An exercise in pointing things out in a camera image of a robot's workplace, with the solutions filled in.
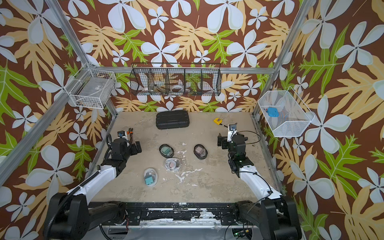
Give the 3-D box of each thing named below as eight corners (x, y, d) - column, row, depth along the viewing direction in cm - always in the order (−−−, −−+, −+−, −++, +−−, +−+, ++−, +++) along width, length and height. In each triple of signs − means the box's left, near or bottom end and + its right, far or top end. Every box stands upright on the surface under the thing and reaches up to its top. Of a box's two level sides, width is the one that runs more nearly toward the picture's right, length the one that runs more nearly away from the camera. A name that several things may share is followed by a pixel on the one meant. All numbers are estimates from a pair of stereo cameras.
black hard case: (155, 129, 111) (154, 125, 106) (158, 113, 121) (157, 108, 117) (189, 129, 111) (189, 125, 106) (189, 113, 121) (189, 108, 117)
